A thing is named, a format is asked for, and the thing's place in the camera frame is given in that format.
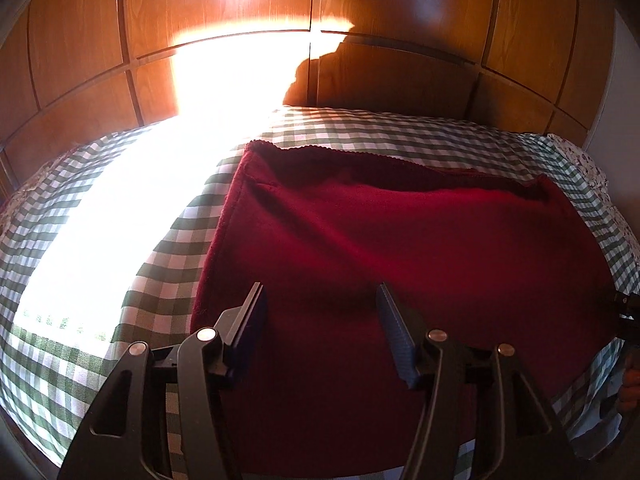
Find wooden wardrobe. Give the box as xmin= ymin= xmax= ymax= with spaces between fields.
xmin=0 ymin=0 xmax=623 ymax=183

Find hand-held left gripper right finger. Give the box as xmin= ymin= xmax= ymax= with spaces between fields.
xmin=375 ymin=282 xmax=577 ymax=480

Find red knitted garment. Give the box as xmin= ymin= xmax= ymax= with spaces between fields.
xmin=190 ymin=139 xmax=622 ymax=479

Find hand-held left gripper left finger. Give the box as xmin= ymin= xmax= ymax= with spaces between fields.
xmin=56 ymin=282 xmax=269 ymax=480

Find floral bed sheet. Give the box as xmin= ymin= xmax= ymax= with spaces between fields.
xmin=546 ymin=132 xmax=610 ymax=187

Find green checked blanket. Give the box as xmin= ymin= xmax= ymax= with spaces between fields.
xmin=0 ymin=104 xmax=640 ymax=480

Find person's right hand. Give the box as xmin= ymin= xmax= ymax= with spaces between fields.
xmin=619 ymin=359 xmax=640 ymax=412

